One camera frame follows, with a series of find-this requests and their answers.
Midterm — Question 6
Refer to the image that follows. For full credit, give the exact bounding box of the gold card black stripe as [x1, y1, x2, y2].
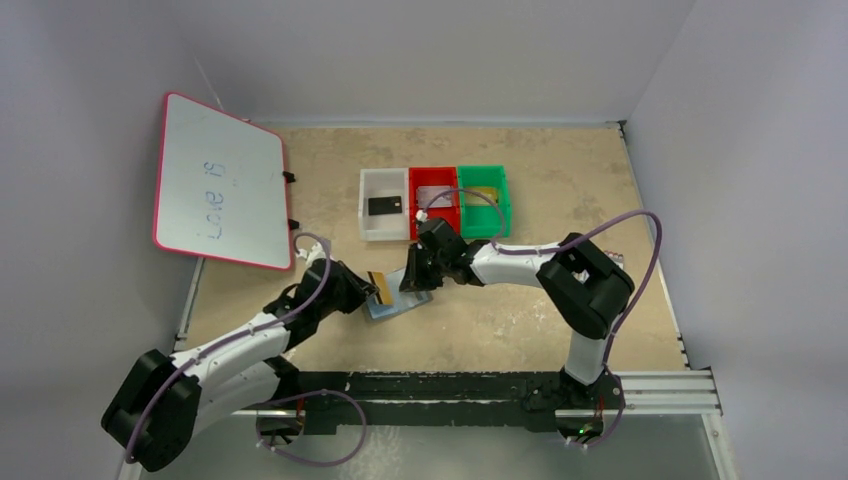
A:
[367, 271, 394, 305]

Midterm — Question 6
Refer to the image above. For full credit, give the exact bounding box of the grey leather card holder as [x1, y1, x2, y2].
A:
[363, 269, 432, 322]

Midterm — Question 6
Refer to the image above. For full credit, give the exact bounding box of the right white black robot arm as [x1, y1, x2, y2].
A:
[399, 218, 635, 386]

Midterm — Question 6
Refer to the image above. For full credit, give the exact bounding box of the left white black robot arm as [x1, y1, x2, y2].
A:
[100, 258, 378, 472]

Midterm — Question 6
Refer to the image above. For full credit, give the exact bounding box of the silver pink credit card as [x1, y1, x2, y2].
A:
[415, 185, 454, 208]

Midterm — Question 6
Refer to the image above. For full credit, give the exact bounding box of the gold credit card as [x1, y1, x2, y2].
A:
[472, 186, 498, 201]

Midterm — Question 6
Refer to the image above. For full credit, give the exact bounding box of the black credit card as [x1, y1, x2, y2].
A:
[367, 196, 404, 216]

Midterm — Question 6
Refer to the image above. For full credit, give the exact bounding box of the green plastic bin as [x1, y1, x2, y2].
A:
[457, 165, 512, 239]

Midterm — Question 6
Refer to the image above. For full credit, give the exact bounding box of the red plastic bin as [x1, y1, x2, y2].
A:
[408, 167, 460, 240]

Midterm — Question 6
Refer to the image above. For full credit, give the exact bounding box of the white plastic bin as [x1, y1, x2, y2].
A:
[358, 168, 410, 242]

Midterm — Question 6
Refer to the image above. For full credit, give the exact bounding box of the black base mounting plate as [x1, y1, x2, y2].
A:
[255, 371, 624, 437]

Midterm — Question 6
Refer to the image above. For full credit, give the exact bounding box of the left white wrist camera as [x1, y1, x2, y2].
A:
[296, 242, 327, 264]

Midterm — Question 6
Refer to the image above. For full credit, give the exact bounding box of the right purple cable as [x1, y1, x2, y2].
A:
[415, 188, 663, 369]

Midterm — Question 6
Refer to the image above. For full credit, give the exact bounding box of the purple cable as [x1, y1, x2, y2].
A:
[415, 188, 663, 369]
[124, 233, 333, 465]

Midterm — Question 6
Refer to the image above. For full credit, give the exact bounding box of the white board with pink frame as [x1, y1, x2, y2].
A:
[152, 92, 293, 271]

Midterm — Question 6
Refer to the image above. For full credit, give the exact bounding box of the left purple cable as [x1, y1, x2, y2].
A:
[124, 233, 333, 465]

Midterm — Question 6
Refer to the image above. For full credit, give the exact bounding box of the aluminium frame rail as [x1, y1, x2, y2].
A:
[199, 364, 720, 417]

